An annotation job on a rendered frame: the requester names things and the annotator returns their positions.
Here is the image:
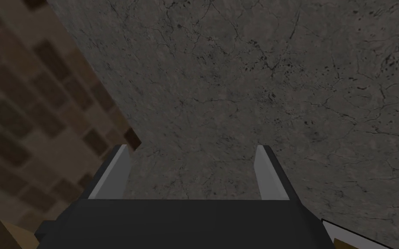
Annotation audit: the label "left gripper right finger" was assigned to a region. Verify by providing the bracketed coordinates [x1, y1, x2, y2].
[254, 144, 301, 201]

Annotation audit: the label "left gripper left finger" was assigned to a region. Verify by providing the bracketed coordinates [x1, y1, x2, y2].
[79, 144, 132, 201]

